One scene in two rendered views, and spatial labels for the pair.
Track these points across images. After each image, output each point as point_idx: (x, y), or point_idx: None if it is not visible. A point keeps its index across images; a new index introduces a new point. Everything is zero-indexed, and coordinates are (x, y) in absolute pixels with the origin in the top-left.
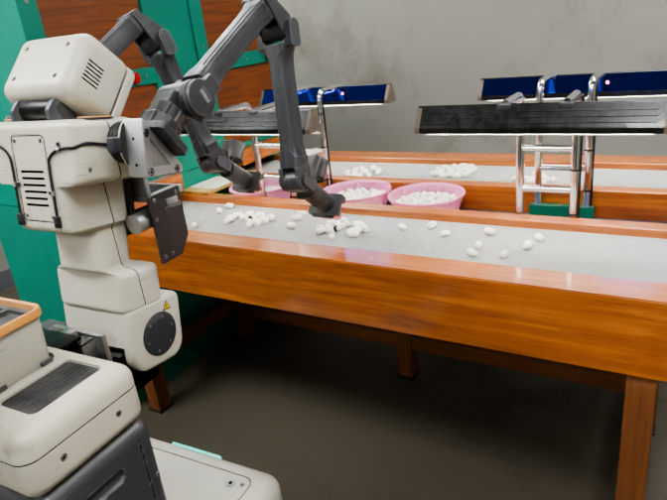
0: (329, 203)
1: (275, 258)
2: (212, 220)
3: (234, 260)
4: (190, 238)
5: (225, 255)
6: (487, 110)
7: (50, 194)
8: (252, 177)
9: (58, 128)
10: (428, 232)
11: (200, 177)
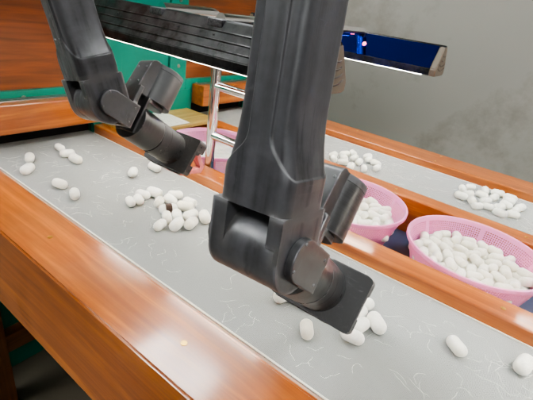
0: (332, 300)
1: (160, 384)
2: (113, 190)
3: (84, 328)
4: (28, 235)
5: (70, 309)
6: None
7: None
8: (184, 145)
9: None
10: (519, 386)
11: None
